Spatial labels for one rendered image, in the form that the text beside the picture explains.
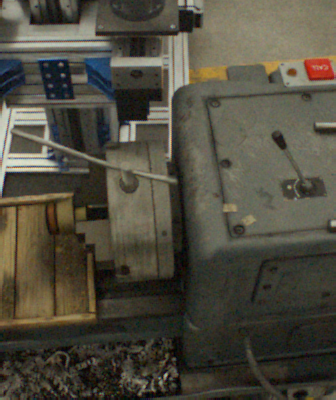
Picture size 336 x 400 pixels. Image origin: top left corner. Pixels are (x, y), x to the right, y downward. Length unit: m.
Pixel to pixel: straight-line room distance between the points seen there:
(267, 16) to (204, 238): 2.44
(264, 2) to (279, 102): 2.24
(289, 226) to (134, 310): 0.50
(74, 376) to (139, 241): 0.63
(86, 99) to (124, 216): 0.75
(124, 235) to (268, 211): 0.29
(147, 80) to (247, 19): 1.86
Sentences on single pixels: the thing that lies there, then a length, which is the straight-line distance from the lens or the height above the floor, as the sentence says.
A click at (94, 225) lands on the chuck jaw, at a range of 1.38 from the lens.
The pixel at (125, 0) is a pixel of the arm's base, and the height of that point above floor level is 1.22.
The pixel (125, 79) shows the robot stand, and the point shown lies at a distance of 1.68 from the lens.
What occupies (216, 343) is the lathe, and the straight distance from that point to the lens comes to 1.68.
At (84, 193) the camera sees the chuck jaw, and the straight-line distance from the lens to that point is 1.38.
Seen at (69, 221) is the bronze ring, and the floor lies 1.11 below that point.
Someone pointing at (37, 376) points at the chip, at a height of 0.59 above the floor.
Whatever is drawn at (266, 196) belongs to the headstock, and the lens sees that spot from 1.24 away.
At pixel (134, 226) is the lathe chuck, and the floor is 1.20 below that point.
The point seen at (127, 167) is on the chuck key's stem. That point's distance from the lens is 1.19.
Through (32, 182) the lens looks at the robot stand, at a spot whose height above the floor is 0.21.
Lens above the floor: 2.29
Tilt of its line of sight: 56 degrees down
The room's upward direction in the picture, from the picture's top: straight up
